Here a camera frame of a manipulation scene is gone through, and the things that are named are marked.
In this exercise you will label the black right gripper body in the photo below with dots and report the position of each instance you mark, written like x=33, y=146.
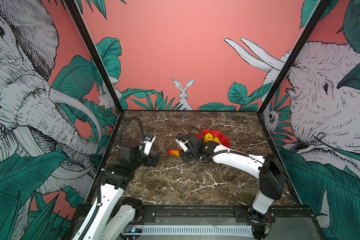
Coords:
x=188, y=156

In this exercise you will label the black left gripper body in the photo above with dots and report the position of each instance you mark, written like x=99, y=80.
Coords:
x=148, y=160

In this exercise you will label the yellow fake banana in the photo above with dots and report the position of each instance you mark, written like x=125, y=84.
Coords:
x=216, y=140

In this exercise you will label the small red-yellow fake mango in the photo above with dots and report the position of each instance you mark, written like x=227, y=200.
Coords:
x=174, y=153

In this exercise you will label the yellow fake apple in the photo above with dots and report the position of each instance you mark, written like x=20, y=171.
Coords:
x=208, y=137

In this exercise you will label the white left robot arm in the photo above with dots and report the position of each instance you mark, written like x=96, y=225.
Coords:
x=111, y=185

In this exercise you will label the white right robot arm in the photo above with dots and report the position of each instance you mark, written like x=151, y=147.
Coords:
x=268, y=170

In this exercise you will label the red flower-shaped fruit bowl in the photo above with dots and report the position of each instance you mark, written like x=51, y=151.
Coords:
x=224, y=140

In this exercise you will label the white ribbed strip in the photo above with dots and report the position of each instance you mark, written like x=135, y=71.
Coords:
x=183, y=230

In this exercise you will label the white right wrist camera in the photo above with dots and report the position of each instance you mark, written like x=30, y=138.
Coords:
x=181, y=141

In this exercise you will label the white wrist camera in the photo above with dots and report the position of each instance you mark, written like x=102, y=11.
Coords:
x=148, y=142
x=181, y=141

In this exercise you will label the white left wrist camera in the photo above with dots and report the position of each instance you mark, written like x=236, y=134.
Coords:
x=148, y=142

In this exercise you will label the black base frame rail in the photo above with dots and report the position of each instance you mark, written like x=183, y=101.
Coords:
x=239, y=213

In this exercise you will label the black corner frame post left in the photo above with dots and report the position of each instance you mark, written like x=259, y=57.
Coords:
x=76, y=15

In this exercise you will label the black corner frame post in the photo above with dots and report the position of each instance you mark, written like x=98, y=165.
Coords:
x=313, y=20
x=76, y=15

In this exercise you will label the black corner frame post right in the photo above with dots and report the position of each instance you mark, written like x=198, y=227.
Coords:
x=313, y=20

